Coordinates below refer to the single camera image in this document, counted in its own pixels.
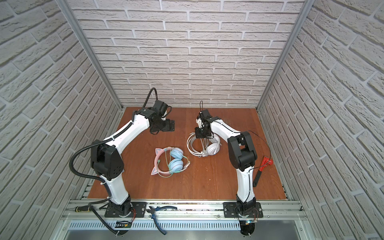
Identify aluminium front rail frame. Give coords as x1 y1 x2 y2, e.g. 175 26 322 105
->
62 199 309 231

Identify green headphone cable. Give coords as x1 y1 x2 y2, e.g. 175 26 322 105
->
156 149 190 178

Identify white headphones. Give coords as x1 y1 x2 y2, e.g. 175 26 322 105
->
187 133 221 158

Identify black bar tool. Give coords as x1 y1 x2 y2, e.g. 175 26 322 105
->
253 170 262 188

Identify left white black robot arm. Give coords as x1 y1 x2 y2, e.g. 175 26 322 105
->
91 100 175 217

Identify blue handled pliers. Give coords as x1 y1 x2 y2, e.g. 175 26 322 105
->
146 205 178 236

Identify red small object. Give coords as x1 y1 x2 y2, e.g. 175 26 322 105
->
259 157 274 172

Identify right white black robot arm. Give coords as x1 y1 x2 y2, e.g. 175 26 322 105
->
187 110 257 216

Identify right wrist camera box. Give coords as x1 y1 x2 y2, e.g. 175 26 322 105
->
196 118 203 129

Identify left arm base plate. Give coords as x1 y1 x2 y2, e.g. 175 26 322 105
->
104 202 147 218

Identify black corrugated cable conduit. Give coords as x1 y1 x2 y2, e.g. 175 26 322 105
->
68 87 158 236

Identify pink blue cat-ear headphones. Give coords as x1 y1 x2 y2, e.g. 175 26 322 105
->
151 147 191 178

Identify black yellow screwdriver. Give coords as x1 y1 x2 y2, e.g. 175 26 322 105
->
75 205 93 213

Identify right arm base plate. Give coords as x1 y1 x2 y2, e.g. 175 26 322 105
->
223 202 264 219

